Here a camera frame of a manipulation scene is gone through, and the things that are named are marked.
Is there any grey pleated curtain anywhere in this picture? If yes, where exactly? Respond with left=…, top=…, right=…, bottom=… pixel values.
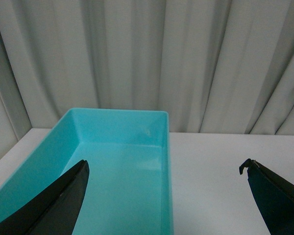
left=0, top=0, right=294, bottom=158

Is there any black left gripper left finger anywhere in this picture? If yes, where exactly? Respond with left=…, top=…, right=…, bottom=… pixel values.
left=0, top=160, right=89, bottom=235

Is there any turquoise plastic storage bin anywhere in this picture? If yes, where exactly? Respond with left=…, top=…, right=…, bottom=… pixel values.
left=0, top=108, right=174, bottom=235

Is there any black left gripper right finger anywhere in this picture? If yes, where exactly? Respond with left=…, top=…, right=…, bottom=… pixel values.
left=239, top=159, right=294, bottom=235

